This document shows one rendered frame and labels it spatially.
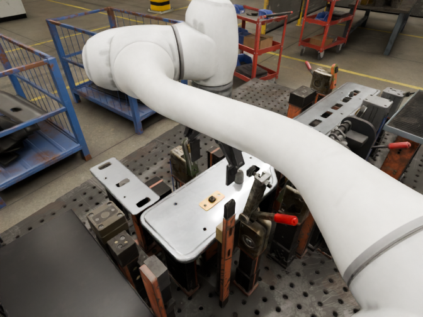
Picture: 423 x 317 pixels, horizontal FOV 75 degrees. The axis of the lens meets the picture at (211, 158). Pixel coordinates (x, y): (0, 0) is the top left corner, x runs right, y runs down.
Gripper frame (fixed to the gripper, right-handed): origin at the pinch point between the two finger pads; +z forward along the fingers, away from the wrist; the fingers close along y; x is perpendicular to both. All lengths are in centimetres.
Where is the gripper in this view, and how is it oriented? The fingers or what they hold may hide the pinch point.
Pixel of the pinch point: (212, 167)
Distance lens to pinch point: 76.1
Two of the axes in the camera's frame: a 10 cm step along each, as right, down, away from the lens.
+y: 7.1, 4.5, -5.4
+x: 7.1, -4.5, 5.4
